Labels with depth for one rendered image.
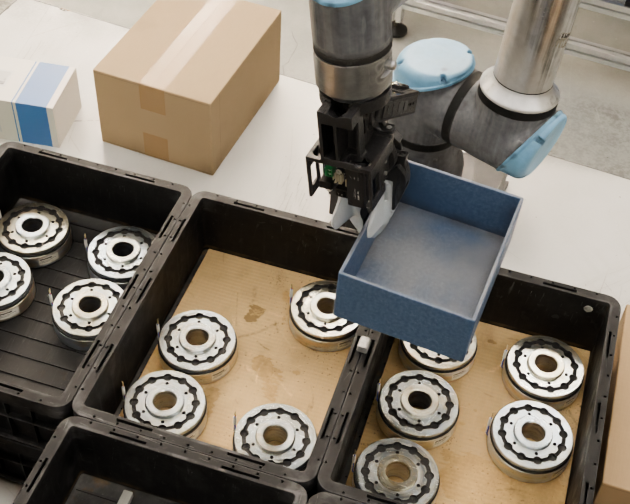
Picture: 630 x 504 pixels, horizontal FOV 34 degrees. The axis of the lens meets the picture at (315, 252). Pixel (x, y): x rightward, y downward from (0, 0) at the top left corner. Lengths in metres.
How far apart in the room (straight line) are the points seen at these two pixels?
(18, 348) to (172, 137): 0.54
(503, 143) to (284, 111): 0.58
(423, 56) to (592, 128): 1.66
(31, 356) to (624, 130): 2.18
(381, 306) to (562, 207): 0.81
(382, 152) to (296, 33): 2.37
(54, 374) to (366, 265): 0.46
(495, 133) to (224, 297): 0.45
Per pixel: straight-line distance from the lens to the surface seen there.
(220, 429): 1.33
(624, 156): 3.12
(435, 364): 1.37
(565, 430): 1.35
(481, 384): 1.40
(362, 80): 0.97
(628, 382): 1.42
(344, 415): 1.23
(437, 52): 1.58
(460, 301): 1.16
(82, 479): 1.31
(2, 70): 1.95
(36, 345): 1.44
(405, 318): 1.09
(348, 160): 1.02
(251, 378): 1.38
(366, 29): 0.94
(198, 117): 1.75
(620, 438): 1.37
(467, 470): 1.33
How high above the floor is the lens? 1.94
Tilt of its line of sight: 47 degrees down
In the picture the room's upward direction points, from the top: 4 degrees clockwise
